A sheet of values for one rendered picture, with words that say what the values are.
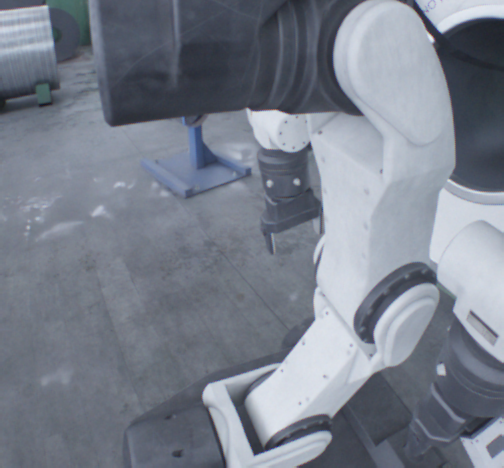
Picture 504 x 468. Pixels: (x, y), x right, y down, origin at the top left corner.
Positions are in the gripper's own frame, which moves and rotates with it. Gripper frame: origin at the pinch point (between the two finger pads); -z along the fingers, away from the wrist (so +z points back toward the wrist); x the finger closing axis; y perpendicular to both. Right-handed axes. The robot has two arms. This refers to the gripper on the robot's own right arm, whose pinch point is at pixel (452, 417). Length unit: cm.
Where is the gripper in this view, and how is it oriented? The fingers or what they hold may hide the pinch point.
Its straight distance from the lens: 49.3
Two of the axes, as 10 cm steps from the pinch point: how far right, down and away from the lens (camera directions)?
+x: 9.1, -3.5, 2.0
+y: -3.6, -4.9, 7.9
